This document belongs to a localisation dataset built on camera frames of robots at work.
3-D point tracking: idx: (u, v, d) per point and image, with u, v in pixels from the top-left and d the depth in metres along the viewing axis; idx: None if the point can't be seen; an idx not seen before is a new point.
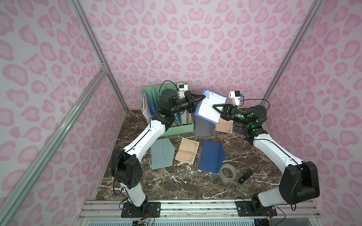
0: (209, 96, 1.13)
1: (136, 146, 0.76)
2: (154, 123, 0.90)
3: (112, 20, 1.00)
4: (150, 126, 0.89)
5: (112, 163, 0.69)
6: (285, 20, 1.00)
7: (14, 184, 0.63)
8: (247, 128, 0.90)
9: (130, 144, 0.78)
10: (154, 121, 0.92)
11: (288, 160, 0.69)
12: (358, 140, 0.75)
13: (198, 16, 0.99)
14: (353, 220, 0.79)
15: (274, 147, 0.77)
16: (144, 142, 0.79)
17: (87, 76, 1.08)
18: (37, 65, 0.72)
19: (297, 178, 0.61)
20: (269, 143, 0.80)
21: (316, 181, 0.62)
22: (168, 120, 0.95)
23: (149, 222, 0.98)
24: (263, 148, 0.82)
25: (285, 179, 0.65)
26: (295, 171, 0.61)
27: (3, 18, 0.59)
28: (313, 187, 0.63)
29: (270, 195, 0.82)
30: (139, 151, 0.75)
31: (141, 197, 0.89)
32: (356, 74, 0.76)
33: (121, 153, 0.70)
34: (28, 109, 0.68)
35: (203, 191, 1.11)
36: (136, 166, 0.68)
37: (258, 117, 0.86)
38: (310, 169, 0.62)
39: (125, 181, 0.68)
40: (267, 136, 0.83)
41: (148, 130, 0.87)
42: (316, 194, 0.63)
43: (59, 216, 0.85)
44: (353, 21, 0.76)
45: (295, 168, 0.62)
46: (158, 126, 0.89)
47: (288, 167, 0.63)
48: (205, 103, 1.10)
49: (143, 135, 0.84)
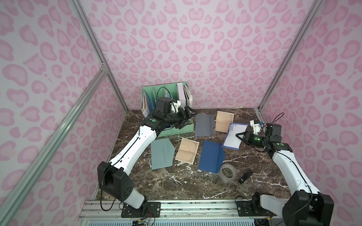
0: (233, 128, 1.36)
1: (123, 158, 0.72)
2: (143, 129, 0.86)
3: (112, 20, 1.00)
4: (139, 134, 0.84)
5: (100, 177, 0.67)
6: (286, 20, 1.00)
7: (14, 184, 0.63)
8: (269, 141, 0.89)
9: (116, 157, 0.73)
10: (143, 127, 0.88)
11: (302, 186, 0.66)
12: (358, 139, 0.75)
13: (198, 16, 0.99)
14: (353, 220, 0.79)
15: (292, 167, 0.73)
16: (132, 153, 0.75)
17: (87, 76, 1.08)
18: (37, 65, 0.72)
19: (306, 205, 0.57)
20: (289, 162, 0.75)
21: (327, 217, 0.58)
22: (159, 124, 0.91)
23: (149, 222, 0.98)
24: (282, 165, 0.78)
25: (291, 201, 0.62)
26: (306, 198, 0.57)
27: (3, 18, 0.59)
28: (322, 221, 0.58)
29: (272, 204, 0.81)
30: (126, 163, 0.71)
31: (140, 198, 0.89)
32: (356, 74, 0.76)
33: (108, 167, 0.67)
34: (28, 109, 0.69)
35: (203, 191, 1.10)
36: (125, 180, 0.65)
37: (272, 125, 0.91)
38: (324, 202, 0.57)
39: (114, 194, 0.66)
40: (289, 155, 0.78)
41: (137, 138, 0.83)
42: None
43: (59, 216, 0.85)
44: (352, 21, 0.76)
45: (306, 195, 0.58)
46: (147, 133, 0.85)
47: (298, 192, 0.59)
48: (230, 135, 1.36)
49: (131, 144, 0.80)
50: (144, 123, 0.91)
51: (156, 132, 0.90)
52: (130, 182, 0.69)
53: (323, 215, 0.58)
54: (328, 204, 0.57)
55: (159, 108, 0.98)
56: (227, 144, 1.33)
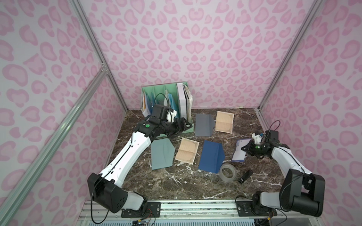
0: (238, 143, 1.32)
1: (114, 169, 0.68)
2: (135, 136, 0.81)
3: (112, 20, 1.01)
4: (131, 141, 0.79)
5: (90, 189, 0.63)
6: (286, 20, 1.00)
7: (14, 184, 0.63)
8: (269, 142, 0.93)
9: (107, 167, 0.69)
10: (135, 134, 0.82)
11: (296, 166, 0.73)
12: (358, 139, 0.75)
13: (198, 16, 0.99)
14: (353, 220, 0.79)
15: (288, 156, 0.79)
16: (124, 163, 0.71)
17: (87, 76, 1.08)
18: (37, 65, 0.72)
19: (298, 182, 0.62)
20: (284, 153, 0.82)
21: (320, 196, 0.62)
22: (153, 130, 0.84)
23: (149, 222, 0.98)
24: (279, 158, 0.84)
25: (285, 181, 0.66)
26: (299, 174, 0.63)
27: (3, 18, 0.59)
28: (316, 202, 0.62)
29: (271, 197, 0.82)
30: (118, 174, 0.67)
31: (138, 200, 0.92)
32: (356, 74, 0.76)
33: (98, 179, 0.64)
34: (28, 109, 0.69)
35: (203, 191, 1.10)
36: (118, 192, 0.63)
37: (270, 131, 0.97)
38: (316, 180, 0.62)
39: (106, 206, 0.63)
40: (286, 148, 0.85)
41: (129, 146, 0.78)
42: (316, 213, 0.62)
43: (59, 216, 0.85)
44: (353, 21, 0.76)
45: (299, 172, 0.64)
46: (140, 140, 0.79)
47: (292, 170, 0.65)
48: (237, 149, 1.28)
49: (124, 153, 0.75)
50: (137, 128, 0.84)
51: (150, 137, 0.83)
52: (124, 192, 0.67)
53: (316, 194, 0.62)
54: (319, 181, 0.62)
55: (155, 113, 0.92)
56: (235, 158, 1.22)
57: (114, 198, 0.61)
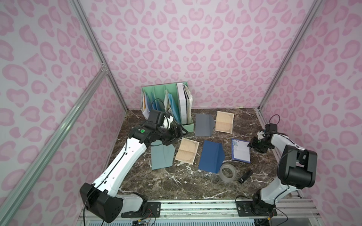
0: (236, 143, 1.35)
1: (108, 179, 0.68)
2: (130, 143, 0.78)
3: (112, 20, 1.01)
4: (126, 149, 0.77)
5: (83, 199, 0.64)
6: (285, 20, 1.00)
7: (14, 184, 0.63)
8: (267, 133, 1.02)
9: (101, 177, 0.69)
10: (130, 140, 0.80)
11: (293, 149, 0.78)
12: (358, 140, 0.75)
13: (198, 16, 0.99)
14: (353, 220, 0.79)
15: (286, 139, 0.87)
16: (118, 172, 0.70)
17: (87, 76, 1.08)
18: (37, 66, 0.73)
19: (292, 154, 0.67)
20: (283, 136, 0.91)
21: (314, 167, 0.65)
22: (148, 135, 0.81)
23: (149, 222, 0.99)
24: (278, 143, 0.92)
25: (282, 157, 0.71)
26: (292, 148, 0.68)
27: (3, 18, 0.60)
28: (309, 173, 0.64)
29: (270, 186, 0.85)
30: (111, 184, 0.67)
31: (138, 201, 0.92)
32: (356, 74, 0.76)
33: (91, 189, 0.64)
34: (28, 109, 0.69)
35: (203, 191, 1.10)
36: (111, 203, 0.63)
37: (269, 124, 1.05)
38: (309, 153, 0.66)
39: (101, 215, 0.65)
40: (283, 134, 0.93)
41: (123, 154, 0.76)
42: (310, 183, 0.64)
43: (59, 216, 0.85)
44: (353, 21, 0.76)
45: (293, 147, 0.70)
46: (135, 147, 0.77)
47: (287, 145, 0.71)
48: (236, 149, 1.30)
49: (118, 160, 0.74)
50: (132, 134, 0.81)
51: (146, 143, 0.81)
52: (119, 202, 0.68)
53: (310, 165, 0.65)
54: (313, 155, 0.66)
55: (152, 118, 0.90)
56: (237, 157, 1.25)
57: (108, 210, 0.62)
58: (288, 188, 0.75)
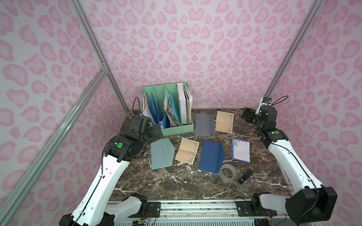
0: (237, 143, 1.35)
1: (86, 210, 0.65)
2: (107, 163, 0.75)
3: (112, 20, 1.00)
4: (102, 172, 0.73)
5: None
6: (286, 20, 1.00)
7: (14, 184, 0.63)
8: (261, 128, 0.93)
9: (78, 208, 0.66)
10: (108, 158, 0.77)
11: (306, 181, 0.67)
12: (358, 140, 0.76)
13: (198, 16, 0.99)
14: (353, 220, 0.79)
15: (292, 160, 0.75)
16: (96, 200, 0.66)
17: (87, 76, 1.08)
18: (37, 66, 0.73)
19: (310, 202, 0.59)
20: (288, 154, 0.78)
21: (330, 208, 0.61)
22: (129, 148, 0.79)
23: (149, 222, 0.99)
24: (279, 156, 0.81)
25: (296, 199, 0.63)
26: (312, 195, 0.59)
27: (3, 18, 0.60)
28: (324, 212, 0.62)
29: (274, 201, 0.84)
30: (90, 214, 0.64)
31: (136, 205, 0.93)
32: (356, 74, 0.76)
33: (70, 222, 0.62)
34: (28, 109, 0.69)
35: (203, 191, 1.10)
36: None
37: (267, 113, 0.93)
38: (329, 196, 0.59)
39: None
40: (286, 146, 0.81)
41: (101, 177, 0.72)
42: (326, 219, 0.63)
43: (59, 216, 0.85)
44: (353, 21, 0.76)
45: (311, 193, 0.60)
46: (113, 168, 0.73)
47: (304, 190, 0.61)
48: (237, 149, 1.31)
49: (95, 187, 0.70)
50: (110, 149, 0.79)
51: (126, 158, 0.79)
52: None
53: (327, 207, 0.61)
54: (332, 197, 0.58)
55: (134, 126, 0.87)
56: (237, 157, 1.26)
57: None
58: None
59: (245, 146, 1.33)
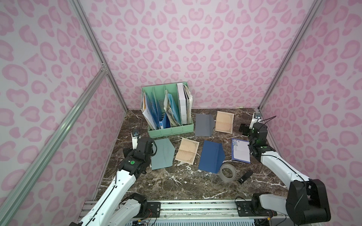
0: (236, 143, 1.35)
1: (96, 216, 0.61)
2: (120, 175, 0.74)
3: (112, 20, 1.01)
4: (116, 181, 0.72)
5: None
6: (285, 20, 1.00)
7: (13, 184, 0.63)
8: (253, 144, 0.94)
9: (88, 214, 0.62)
10: (120, 172, 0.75)
11: (294, 176, 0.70)
12: (358, 140, 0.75)
13: (198, 16, 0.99)
14: (353, 220, 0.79)
15: (279, 163, 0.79)
16: (107, 207, 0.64)
17: (87, 76, 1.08)
18: (37, 66, 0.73)
19: (302, 194, 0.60)
20: (276, 159, 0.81)
21: (325, 201, 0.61)
22: (138, 166, 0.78)
23: (149, 222, 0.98)
24: (270, 164, 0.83)
25: (290, 195, 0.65)
26: (302, 187, 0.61)
27: (3, 18, 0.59)
28: (324, 208, 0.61)
29: (274, 202, 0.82)
30: (100, 221, 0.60)
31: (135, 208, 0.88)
32: (356, 74, 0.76)
33: None
34: (28, 109, 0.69)
35: (203, 191, 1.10)
36: None
37: (259, 131, 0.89)
38: (317, 186, 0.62)
39: None
40: (274, 153, 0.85)
41: (113, 187, 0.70)
42: (326, 218, 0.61)
43: (59, 216, 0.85)
44: (352, 21, 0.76)
45: (300, 184, 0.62)
46: (126, 179, 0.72)
47: (293, 182, 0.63)
48: (237, 149, 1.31)
49: (107, 195, 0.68)
50: (122, 165, 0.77)
51: (135, 174, 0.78)
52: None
53: (322, 200, 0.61)
54: (321, 187, 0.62)
55: (139, 148, 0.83)
56: (237, 157, 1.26)
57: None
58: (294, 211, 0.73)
59: (244, 146, 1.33)
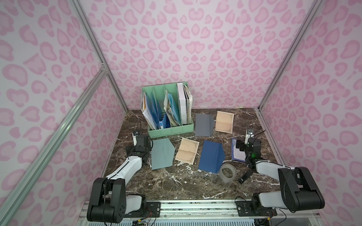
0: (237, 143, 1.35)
1: (119, 173, 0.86)
2: (130, 157, 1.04)
3: (112, 20, 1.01)
4: (128, 159, 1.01)
5: (93, 196, 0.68)
6: (285, 20, 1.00)
7: (14, 184, 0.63)
8: (249, 157, 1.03)
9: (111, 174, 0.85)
10: (131, 156, 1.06)
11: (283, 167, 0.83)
12: (358, 140, 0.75)
13: (198, 16, 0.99)
14: (353, 220, 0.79)
15: (271, 164, 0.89)
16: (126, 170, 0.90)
17: (87, 76, 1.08)
18: (37, 66, 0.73)
19: (290, 178, 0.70)
20: (266, 162, 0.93)
21: (315, 185, 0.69)
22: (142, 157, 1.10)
23: (149, 222, 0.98)
24: (264, 169, 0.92)
25: (280, 183, 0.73)
26: (287, 171, 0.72)
27: (3, 18, 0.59)
28: (314, 190, 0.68)
29: (272, 197, 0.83)
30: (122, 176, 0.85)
31: (137, 201, 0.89)
32: (356, 74, 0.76)
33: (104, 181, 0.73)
34: (28, 109, 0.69)
35: (203, 191, 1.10)
36: (121, 192, 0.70)
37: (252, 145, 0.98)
38: (302, 170, 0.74)
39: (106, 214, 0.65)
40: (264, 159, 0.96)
41: (127, 162, 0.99)
42: (321, 203, 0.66)
43: (59, 216, 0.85)
44: (352, 21, 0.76)
45: (287, 170, 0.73)
46: (135, 158, 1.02)
47: (281, 170, 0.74)
48: (237, 149, 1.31)
49: (124, 165, 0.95)
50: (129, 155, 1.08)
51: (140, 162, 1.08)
52: (124, 199, 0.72)
53: (311, 183, 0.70)
54: (305, 171, 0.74)
55: (139, 143, 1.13)
56: (237, 157, 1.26)
57: (117, 194, 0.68)
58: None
59: None
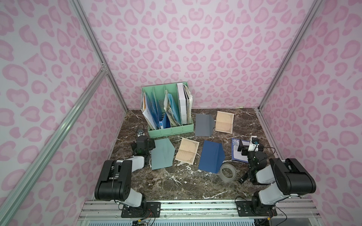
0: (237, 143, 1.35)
1: None
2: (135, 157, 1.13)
3: (112, 20, 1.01)
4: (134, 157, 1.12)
5: (102, 174, 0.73)
6: (285, 20, 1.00)
7: (14, 184, 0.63)
8: (251, 171, 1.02)
9: None
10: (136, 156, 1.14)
11: None
12: (358, 140, 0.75)
13: (198, 16, 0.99)
14: (353, 221, 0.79)
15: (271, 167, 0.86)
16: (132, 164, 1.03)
17: (87, 76, 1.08)
18: (37, 65, 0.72)
19: (279, 164, 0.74)
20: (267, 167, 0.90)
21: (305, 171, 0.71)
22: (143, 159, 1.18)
23: (149, 222, 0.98)
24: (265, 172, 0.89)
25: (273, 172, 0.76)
26: (277, 159, 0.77)
27: (3, 18, 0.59)
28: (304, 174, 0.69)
29: (270, 191, 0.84)
30: None
31: (138, 197, 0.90)
32: (356, 74, 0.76)
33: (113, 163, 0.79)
34: (28, 109, 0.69)
35: (203, 191, 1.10)
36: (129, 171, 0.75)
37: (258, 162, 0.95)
38: (291, 159, 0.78)
39: (113, 191, 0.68)
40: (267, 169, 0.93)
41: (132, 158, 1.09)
42: (313, 188, 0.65)
43: (59, 216, 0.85)
44: (352, 21, 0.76)
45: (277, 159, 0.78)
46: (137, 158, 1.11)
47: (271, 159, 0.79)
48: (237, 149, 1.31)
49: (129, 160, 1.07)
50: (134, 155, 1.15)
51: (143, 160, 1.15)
52: (129, 182, 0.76)
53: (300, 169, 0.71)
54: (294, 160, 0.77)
55: (140, 146, 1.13)
56: (237, 157, 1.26)
57: (124, 172, 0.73)
58: (289, 196, 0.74)
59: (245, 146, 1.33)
